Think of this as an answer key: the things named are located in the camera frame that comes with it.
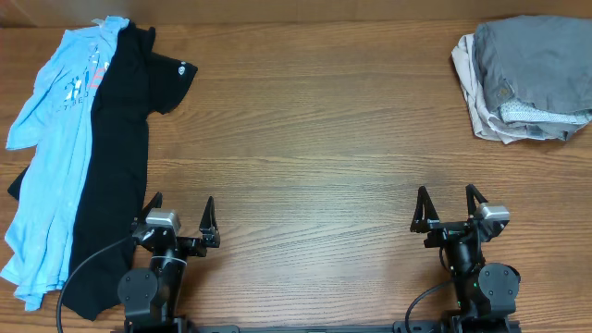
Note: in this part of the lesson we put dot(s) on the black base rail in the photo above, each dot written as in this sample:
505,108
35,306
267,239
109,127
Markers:
422,326

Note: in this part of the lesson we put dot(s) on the grey folded garment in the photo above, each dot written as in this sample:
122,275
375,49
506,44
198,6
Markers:
544,61

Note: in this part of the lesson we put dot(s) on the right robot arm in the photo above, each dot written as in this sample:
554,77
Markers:
485,292

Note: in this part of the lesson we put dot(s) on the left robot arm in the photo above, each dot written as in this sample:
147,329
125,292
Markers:
150,295

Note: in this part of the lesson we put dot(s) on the beige folded garment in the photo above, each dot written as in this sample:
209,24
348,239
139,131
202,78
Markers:
486,125

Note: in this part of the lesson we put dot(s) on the black t-shirt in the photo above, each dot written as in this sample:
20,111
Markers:
138,82

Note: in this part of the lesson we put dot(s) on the light blue printed t-shirt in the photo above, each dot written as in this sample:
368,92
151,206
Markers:
56,122

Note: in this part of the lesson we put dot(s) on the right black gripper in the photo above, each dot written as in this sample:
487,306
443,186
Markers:
422,223

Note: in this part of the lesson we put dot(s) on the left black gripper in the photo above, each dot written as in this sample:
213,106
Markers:
196,247

